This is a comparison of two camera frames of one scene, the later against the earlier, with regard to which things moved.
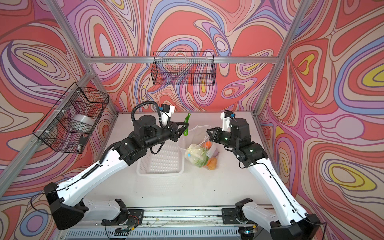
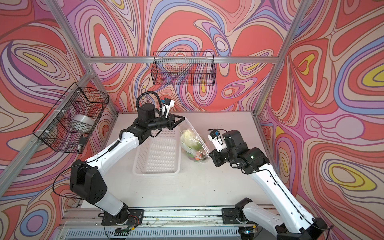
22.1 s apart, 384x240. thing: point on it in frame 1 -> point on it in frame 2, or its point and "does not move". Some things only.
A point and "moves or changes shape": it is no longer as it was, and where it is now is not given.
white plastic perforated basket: [168, 161] does not move
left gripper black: [174, 133] -> [170, 122]
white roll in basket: [81, 123] does not move
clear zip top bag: [202, 154] moves or changes shape
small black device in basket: [82, 141] does not move
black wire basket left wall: [67, 126] does not move
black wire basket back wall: [184, 68] does not move
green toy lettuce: [197, 155] -> [189, 139]
